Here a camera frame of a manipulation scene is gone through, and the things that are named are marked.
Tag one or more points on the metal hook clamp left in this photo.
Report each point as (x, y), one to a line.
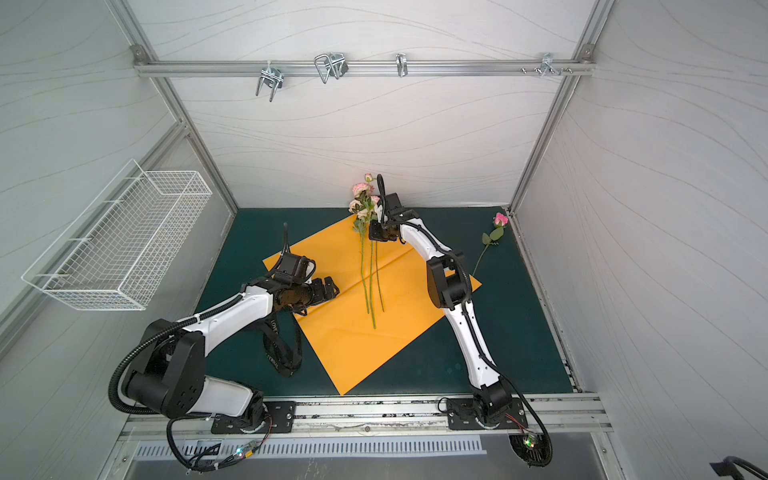
(271, 79)

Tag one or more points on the light pink fake rose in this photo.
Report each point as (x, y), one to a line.
(362, 189)

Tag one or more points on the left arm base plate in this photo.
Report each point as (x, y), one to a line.
(271, 416)

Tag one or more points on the green table mat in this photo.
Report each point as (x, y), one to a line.
(507, 308)

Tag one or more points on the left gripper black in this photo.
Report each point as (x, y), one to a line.
(321, 295)

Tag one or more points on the orange wrapping paper sheet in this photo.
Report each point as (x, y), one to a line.
(383, 304)

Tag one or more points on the magenta fake rose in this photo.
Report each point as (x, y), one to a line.
(492, 238)

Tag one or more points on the metal hook clamp middle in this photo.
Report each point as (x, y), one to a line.
(331, 65)

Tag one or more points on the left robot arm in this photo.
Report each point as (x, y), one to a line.
(165, 373)

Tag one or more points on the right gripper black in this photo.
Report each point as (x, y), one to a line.
(389, 212)

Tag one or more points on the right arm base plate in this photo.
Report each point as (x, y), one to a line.
(461, 415)

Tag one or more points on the metal bracket clamp right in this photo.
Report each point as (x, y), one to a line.
(548, 66)

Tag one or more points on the aluminium crossbar rail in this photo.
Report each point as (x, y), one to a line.
(357, 68)

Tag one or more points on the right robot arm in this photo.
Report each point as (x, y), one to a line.
(449, 288)

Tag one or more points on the aluminium front rail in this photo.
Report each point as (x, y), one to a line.
(373, 416)

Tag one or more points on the metal ring clamp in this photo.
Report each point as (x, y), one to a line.
(401, 65)

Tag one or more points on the black printed ribbon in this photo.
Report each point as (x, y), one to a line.
(284, 357)

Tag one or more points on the white slotted cable duct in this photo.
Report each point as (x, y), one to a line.
(325, 447)

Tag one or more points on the white wire basket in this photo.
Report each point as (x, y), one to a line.
(114, 255)

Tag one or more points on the metal hook clamp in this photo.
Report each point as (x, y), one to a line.
(331, 65)
(271, 79)

